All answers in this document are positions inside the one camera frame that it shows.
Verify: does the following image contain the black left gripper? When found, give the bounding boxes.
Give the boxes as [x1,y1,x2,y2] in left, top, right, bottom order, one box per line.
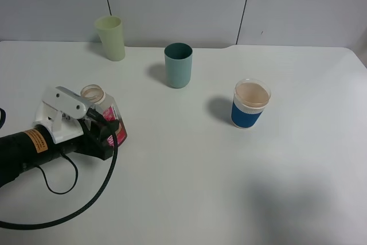
[45,118,120,162]

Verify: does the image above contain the clear bottle with pink label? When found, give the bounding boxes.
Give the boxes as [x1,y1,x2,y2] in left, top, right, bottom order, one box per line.
[80,84,127,146]

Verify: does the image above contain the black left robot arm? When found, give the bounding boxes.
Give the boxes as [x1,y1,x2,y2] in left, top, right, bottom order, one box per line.
[1,122,114,186]

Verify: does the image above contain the pale green plastic cup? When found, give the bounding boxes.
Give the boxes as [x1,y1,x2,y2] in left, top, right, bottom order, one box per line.
[94,15,126,61]

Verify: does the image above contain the teal plastic cup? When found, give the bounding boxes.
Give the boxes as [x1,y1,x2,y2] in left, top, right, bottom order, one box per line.
[164,42,193,88]

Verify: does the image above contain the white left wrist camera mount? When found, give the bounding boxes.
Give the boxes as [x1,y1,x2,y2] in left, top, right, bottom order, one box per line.
[33,86,96,144]

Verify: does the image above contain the thin black cable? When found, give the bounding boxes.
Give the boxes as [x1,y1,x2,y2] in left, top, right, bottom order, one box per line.
[37,153,80,195]

